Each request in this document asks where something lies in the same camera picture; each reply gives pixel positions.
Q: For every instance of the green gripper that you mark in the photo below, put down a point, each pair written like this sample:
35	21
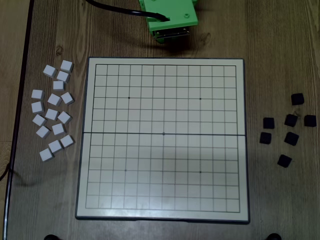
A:
170	33

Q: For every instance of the black cube stone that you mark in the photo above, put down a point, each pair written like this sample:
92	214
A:
297	99
290	120
291	138
265	138
268	123
284	160
310	120

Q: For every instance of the white cube stone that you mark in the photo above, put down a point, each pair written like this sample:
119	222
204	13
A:
63	76
67	141
43	131
51	114
66	66
37	94
37	107
67	98
49	71
58	85
39	120
55	146
58	129
64	117
46	154
54	99

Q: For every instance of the foldable grid go board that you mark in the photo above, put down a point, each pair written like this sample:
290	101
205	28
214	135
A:
162	155

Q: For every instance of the black stand foot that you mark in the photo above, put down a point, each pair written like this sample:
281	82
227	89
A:
50	237
273	236

